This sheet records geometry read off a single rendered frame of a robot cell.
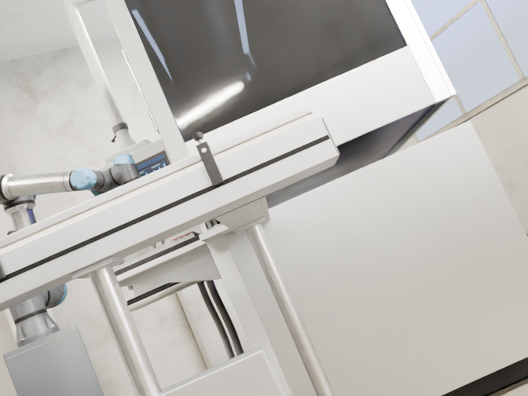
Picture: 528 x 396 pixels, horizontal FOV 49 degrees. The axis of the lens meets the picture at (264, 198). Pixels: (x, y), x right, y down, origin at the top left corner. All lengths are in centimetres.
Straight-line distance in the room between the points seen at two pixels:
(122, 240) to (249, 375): 37
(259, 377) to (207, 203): 36
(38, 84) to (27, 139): 52
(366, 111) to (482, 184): 46
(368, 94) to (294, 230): 54
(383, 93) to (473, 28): 296
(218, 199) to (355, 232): 90
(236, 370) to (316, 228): 89
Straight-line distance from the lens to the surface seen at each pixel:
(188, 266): 211
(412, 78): 213
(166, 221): 118
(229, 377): 120
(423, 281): 204
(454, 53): 517
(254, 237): 177
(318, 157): 118
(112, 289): 125
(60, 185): 218
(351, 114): 206
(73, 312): 501
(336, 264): 199
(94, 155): 532
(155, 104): 210
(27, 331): 224
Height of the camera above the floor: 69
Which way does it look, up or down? 7 degrees up
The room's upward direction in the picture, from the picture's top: 24 degrees counter-clockwise
